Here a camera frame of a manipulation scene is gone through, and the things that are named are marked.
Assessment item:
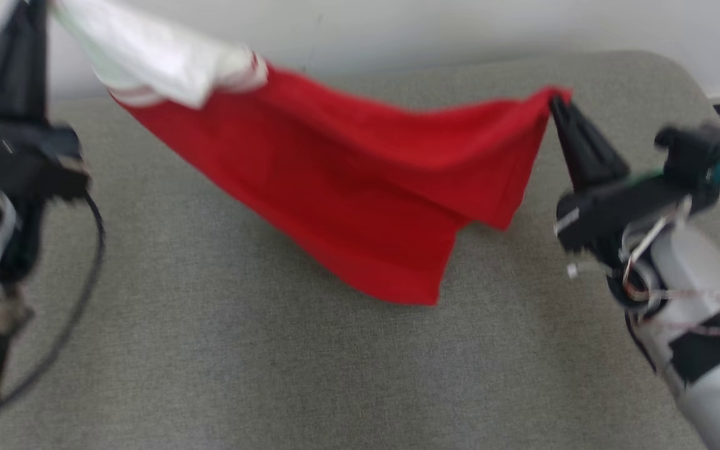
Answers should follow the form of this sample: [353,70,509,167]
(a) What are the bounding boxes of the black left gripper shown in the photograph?
[0,0,91,202]

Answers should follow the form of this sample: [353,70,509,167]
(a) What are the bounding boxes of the red shirt white sleeves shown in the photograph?
[51,0,573,307]

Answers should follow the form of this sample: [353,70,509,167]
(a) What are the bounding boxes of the red white twisted wires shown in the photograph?
[621,212,720,343]

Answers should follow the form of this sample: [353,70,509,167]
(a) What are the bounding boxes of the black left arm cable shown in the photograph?
[0,192,108,432]

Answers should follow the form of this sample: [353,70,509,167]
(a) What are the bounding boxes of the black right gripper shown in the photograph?
[549,96,720,266]

